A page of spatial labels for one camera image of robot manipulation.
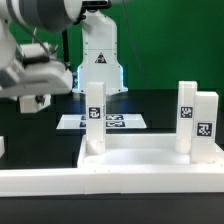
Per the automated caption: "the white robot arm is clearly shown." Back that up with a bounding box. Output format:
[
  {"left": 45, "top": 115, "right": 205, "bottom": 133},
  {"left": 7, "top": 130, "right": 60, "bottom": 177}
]
[{"left": 0, "top": 0, "right": 127, "bottom": 98}]

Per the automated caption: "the white front fence wall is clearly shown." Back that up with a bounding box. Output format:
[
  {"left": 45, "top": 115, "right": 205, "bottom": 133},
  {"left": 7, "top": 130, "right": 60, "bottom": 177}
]
[{"left": 0, "top": 165, "right": 224, "bottom": 197}]

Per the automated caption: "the fiducial marker sheet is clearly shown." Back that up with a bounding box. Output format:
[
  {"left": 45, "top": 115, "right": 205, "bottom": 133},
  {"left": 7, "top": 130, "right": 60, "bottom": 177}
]
[{"left": 57, "top": 114, "right": 147, "bottom": 130}]

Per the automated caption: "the white desk top tray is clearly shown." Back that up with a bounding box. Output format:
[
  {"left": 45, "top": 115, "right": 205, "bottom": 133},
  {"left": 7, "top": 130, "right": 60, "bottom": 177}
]
[{"left": 77, "top": 133, "right": 224, "bottom": 169}]

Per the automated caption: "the white left fence wall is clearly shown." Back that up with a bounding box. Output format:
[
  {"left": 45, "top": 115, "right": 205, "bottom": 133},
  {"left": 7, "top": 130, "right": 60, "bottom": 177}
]
[{"left": 0, "top": 136, "right": 5, "bottom": 158}]

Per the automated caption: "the white fence wall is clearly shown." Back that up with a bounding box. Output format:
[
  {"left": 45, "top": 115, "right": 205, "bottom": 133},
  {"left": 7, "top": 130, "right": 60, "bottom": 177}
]
[
  {"left": 0, "top": 136, "right": 5, "bottom": 158},
  {"left": 0, "top": 165, "right": 224, "bottom": 197}
]

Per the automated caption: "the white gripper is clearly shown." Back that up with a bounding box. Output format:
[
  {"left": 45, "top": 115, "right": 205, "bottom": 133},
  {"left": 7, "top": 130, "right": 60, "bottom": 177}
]
[{"left": 0, "top": 42, "right": 73, "bottom": 98}]

